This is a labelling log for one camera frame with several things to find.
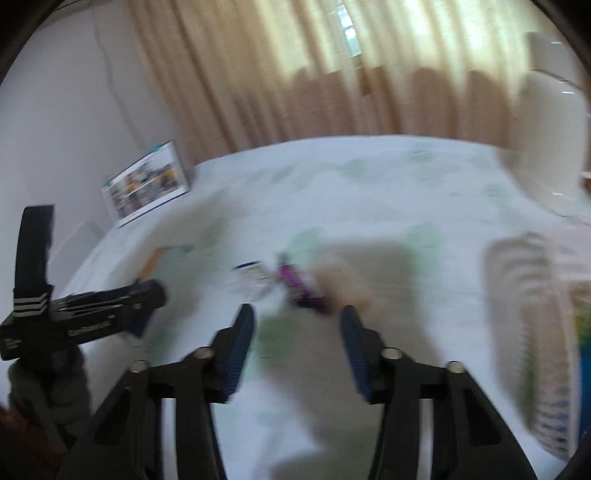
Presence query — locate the photo desk calendar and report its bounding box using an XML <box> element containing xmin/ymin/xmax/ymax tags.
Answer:
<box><xmin>102</xmin><ymin>140</ymin><xmax>191</xmax><ymax>228</ymax></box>

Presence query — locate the person's left hand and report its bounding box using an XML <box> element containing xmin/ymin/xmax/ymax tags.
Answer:
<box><xmin>7</xmin><ymin>344</ymin><xmax>93</xmax><ymax>418</ymax></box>

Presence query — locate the orange stick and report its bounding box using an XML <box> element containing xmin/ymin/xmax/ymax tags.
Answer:
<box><xmin>139</xmin><ymin>246</ymin><xmax>197</xmax><ymax>286</ymax></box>

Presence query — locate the white thermos jug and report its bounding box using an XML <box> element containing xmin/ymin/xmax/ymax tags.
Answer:
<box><xmin>501</xmin><ymin>31</ymin><xmax>591</xmax><ymax>217</ymax></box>

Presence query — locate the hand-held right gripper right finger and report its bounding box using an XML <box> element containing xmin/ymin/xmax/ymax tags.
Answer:
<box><xmin>340</xmin><ymin>305</ymin><xmax>539</xmax><ymax>480</ymax></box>

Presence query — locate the green print white tablecloth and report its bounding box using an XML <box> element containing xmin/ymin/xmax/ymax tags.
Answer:
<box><xmin>69</xmin><ymin>135</ymin><xmax>591</xmax><ymax>480</ymax></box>

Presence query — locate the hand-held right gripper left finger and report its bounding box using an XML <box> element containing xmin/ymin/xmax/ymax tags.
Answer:
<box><xmin>55</xmin><ymin>304</ymin><xmax>256</xmax><ymax>480</ymax></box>

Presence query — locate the purple tube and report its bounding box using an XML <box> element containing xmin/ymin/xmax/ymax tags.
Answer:
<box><xmin>276</xmin><ymin>253</ymin><xmax>329</xmax><ymax>316</ymax></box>

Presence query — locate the beige curtain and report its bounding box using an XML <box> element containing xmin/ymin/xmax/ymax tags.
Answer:
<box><xmin>129</xmin><ymin>0</ymin><xmax>555</xmax><ymax>153</ymax></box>

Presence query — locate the person's left forearm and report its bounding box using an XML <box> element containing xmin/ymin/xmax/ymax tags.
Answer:
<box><xmin>0</xmin><ymin>399</ymin><xmax>75</xmax><ymax>480</ymax></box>

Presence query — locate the dark blue snack box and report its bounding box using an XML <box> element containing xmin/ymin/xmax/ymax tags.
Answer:
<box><xmin>231</xmin><ymin>261</ymin><xmax>279</xmax><ymax>302</ymax></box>

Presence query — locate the beige plastic basket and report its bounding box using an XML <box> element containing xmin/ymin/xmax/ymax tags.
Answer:
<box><xmin>482</xmin><ymin>233</ymin><xmax>591</xmax><ymax>462</ymax></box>

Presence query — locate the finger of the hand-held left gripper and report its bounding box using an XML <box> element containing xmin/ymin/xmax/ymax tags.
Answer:
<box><xmin>121</xmin><ymin>278</ymin><xmax>167</xmax><ymax>339</ymax></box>

